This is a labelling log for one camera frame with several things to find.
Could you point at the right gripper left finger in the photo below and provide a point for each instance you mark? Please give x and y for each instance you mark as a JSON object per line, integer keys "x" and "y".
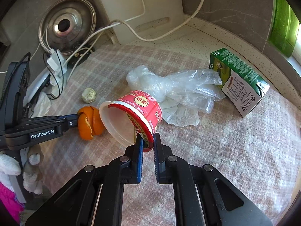
{"x": 133, "y": 173}

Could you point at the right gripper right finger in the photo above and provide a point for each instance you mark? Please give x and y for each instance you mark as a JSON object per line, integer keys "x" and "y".
{"x": 161, "y": 154}

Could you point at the red white instant cup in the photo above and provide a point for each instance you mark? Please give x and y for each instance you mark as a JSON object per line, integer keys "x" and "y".
{"x": 135, "y": 113}

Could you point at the orange peel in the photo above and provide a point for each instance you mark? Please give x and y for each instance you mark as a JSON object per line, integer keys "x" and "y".
{"x": 89, "y": 123}

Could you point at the clear plastic bag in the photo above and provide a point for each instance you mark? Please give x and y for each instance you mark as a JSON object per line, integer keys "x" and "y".
{"x": 182, "y": 95}

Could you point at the green white milk carton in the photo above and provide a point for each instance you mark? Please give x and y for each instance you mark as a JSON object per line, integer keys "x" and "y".
{"x": 240, "y": 83}

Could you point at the plush toy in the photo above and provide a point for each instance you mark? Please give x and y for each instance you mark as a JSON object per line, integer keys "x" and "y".
{"x": 31, "y": 172}

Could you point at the white power strip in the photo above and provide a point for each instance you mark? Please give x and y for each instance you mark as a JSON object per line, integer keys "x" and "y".
{"x": 57, "y": 66}

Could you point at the pink checked fringed cloth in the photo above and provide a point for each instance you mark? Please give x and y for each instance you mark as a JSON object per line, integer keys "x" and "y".
{"x": 259, "y": 153}

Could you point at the steel pot lid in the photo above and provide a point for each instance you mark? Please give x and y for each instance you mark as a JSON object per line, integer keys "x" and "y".
{"x": 67, "y": 24}

